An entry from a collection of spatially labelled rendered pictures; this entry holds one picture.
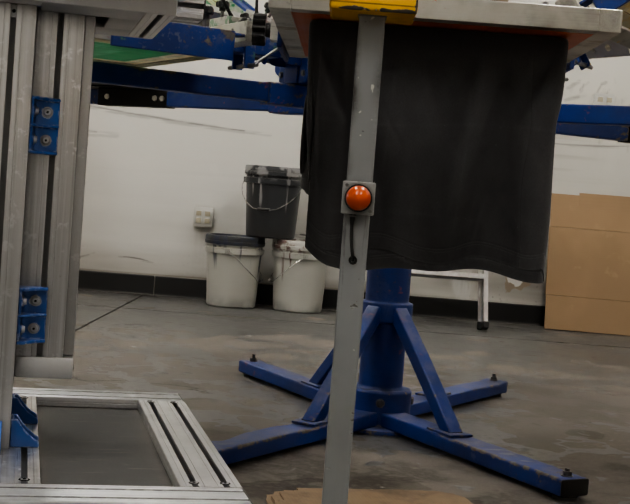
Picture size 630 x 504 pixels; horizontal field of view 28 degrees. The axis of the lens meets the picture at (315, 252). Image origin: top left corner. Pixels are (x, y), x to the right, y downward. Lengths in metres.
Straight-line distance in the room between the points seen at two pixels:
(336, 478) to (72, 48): 0.78
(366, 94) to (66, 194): 0.49
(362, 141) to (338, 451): 0.47
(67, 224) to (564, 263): 5.03
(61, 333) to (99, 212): 4.95
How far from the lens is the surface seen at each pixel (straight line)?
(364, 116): 1.90
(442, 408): 3.31
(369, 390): 3.51
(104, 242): 6.95
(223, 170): 6.85
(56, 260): 2.01
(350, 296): 1.91
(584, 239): 6.87
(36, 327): 2.00
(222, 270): 6.49
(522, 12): 2.13
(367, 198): 1.86
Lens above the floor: 0.66
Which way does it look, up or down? 3 degrees down
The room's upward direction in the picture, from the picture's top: 4 degrees clockwise
